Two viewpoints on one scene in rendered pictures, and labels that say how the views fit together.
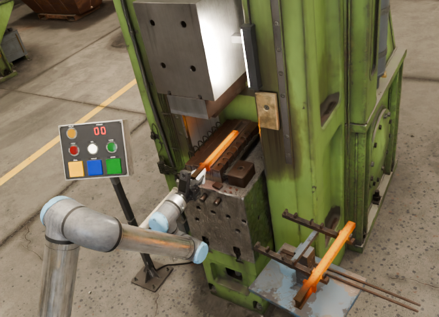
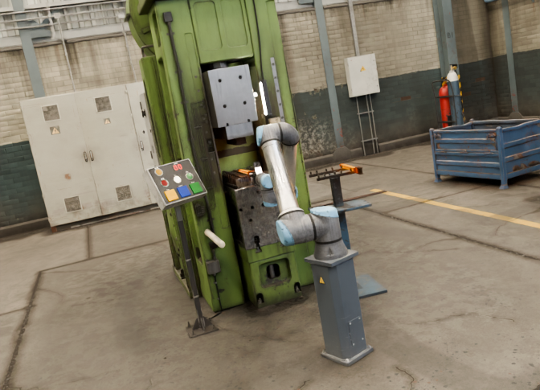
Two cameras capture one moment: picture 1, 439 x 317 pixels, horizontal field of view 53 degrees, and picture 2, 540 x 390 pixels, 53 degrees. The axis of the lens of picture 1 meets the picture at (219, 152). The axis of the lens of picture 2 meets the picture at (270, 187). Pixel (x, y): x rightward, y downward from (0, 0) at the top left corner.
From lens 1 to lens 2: 332 cm
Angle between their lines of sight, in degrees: 56
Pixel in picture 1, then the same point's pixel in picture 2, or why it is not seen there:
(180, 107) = (235, 133)
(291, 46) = (283, 88)
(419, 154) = not seen: hidden behind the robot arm
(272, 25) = (273, 79)
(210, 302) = (263, 310)
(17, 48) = not seen: outside the picture
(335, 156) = not seen: hidden behind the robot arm
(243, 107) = (227, 166)
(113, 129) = (186, 165)
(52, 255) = (277, 146)
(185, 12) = (242, 70)
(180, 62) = (237, 100)
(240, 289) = (281, 281)
